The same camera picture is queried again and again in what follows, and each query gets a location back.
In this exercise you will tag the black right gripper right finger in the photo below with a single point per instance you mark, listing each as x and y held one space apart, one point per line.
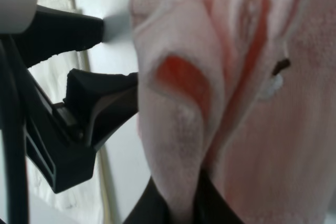
210 207

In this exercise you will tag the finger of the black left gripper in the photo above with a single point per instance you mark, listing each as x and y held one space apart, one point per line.
53 32

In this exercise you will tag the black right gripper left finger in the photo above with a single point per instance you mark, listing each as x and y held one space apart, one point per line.
150 209

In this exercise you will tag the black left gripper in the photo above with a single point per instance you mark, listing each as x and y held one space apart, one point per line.
100 103

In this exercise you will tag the cream white towel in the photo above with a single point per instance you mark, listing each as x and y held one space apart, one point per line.
83 203

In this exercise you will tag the pink towel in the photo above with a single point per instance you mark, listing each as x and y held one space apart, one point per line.
244 91

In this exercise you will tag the white rectangular plastic tray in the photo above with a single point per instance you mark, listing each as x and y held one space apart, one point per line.
123 166

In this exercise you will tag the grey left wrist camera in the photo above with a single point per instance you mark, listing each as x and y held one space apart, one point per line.
17 15

